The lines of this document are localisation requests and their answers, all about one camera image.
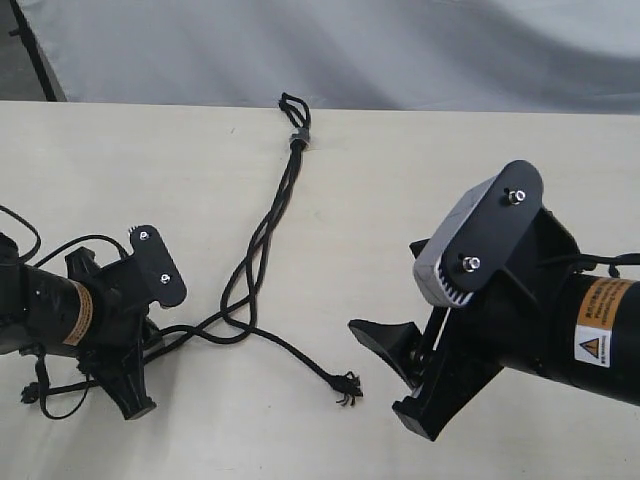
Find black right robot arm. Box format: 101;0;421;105
348;274;639;441

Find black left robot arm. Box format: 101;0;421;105
1;236;156;420

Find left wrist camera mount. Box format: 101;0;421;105
129;225;187;309

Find white backdrop cloth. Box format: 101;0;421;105
19;1;639;114

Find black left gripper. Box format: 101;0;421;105
65;247;164;420

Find black backdrop stand pole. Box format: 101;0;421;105
8;0;67;102

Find clear tape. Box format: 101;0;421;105
289;128;311;151

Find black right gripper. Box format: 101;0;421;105
348;279;580;441

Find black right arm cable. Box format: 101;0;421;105
539;249;640;276

